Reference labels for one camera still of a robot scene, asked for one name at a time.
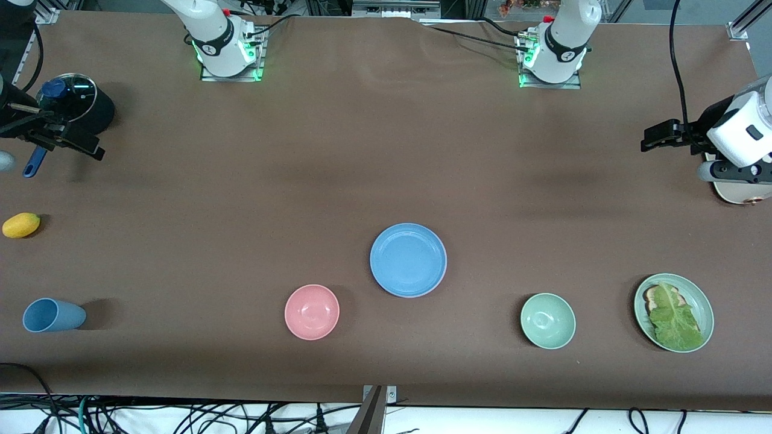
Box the green lettuce leaf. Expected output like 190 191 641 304
648 282 705 351

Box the aluminium frame bar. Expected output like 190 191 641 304
352 0 442 19

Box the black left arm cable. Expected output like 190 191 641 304
668 0 689 125

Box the black pot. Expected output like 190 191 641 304
57 75 116 136

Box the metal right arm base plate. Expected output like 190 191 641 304
200 27 267 83

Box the pink bowl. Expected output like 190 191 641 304
284 285 340 341

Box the green bowl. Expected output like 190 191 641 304
520 293 577 350

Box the yellow lemon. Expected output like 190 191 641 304
2 212 41 239

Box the blue utensil handle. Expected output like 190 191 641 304
23 145 49 179

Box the black hanging cable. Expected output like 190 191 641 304
11 21 46 86

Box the brown table cover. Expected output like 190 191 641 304
0 11 772 412

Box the green plate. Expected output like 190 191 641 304
634 273 715 353

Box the blue shallow plate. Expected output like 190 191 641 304
370 223 448 298

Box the cream toaster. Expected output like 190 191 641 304
704 152 772 206

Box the glass lid with blue knob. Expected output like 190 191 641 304
36 73 98 124

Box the blue cup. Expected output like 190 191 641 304
22 298 87 333

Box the toasted bread slice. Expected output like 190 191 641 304
643 285 682 314

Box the black base cable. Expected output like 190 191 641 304
421 17 523 50
246 13 297 38

